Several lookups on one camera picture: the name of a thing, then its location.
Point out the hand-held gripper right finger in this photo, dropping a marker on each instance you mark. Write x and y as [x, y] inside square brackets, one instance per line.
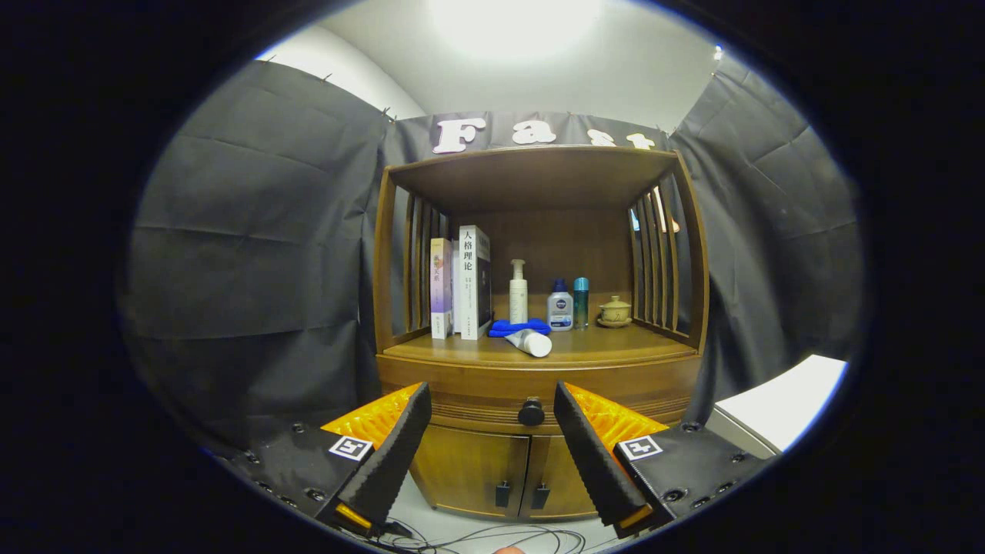
[592, 462]

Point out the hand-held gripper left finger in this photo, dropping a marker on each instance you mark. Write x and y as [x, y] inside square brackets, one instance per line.
[396, 462]

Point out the wooden drawer with black knob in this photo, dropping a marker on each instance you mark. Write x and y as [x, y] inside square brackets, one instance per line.
[492, 392]

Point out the white squeeze tube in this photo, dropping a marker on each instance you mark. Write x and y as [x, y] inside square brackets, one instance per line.
[535, 344]

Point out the wooden cabinet door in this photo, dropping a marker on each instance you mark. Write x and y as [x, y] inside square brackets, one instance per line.
[469, 469]
[558, 477]

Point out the wooden countertop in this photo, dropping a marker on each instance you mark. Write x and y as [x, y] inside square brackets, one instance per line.
[608, 346]

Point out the brown wooden cabinet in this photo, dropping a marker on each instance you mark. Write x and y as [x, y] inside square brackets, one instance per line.
[562, 238]

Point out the yellow saucer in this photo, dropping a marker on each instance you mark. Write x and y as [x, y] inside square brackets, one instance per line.
[615, 324]

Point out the yellow lidded teacup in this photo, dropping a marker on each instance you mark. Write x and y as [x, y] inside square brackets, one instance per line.
[616, 310]

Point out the white bottle with blue pump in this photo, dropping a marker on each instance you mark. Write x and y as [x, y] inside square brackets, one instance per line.
[559, 312]

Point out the teal glass bottle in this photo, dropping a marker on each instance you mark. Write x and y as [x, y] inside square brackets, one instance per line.
[581, 304]

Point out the blue folded cloth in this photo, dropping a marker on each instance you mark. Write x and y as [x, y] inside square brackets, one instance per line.
[504, 328]

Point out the purple book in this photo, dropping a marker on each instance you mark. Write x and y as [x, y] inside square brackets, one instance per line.
[441, 288]

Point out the thick white book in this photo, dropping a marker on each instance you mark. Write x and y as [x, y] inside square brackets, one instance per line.
[466, 285]

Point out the white side furniture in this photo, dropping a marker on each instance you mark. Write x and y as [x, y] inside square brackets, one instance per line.
[785, 400]

